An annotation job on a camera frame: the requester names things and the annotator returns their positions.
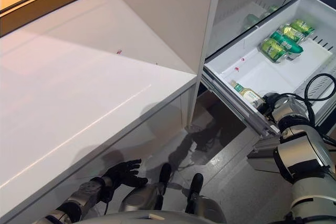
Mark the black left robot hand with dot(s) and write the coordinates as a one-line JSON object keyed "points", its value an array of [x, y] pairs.
{"points": [[120, 175]]}

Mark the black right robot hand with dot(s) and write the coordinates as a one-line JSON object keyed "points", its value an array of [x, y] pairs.
{"points": [[267, 103]]}

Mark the yellow drink bottle white cap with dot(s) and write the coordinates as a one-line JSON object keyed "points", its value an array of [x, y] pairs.
{"points": [[249, 94]]}

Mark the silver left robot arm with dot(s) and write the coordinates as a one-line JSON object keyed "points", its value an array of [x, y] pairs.
{"points": [[81, 197]]}

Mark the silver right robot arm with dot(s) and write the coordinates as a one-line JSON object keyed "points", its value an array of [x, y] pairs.
{"points": [[302, 150]]}

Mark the white fridge drawer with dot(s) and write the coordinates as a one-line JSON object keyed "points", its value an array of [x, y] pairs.
{"points": [[262, 74]]}

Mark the robot left leg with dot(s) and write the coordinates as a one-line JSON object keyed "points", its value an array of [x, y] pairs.
{"points": [[141, 197]]}

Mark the robot leg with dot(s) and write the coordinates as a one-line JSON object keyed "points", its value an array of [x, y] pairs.
{"points": [[141, 197], [207, 208]]}

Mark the grey robot torso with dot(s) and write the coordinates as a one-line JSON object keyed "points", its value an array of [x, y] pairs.
{"points": [[144, 218]]}

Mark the light green drink can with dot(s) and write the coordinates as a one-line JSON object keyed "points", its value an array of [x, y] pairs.
{"points": [[303, 27], [288, 33], [273, 49]]}

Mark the dark green drink can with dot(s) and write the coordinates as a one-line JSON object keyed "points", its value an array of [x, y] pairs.
{"points": [[286, 44]]}

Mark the robot right leg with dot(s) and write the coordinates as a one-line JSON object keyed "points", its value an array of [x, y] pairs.
{"points": [[207, 208]]}

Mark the tall white cabinet panel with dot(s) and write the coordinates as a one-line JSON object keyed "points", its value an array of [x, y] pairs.
{"points": [[170, 11]]}

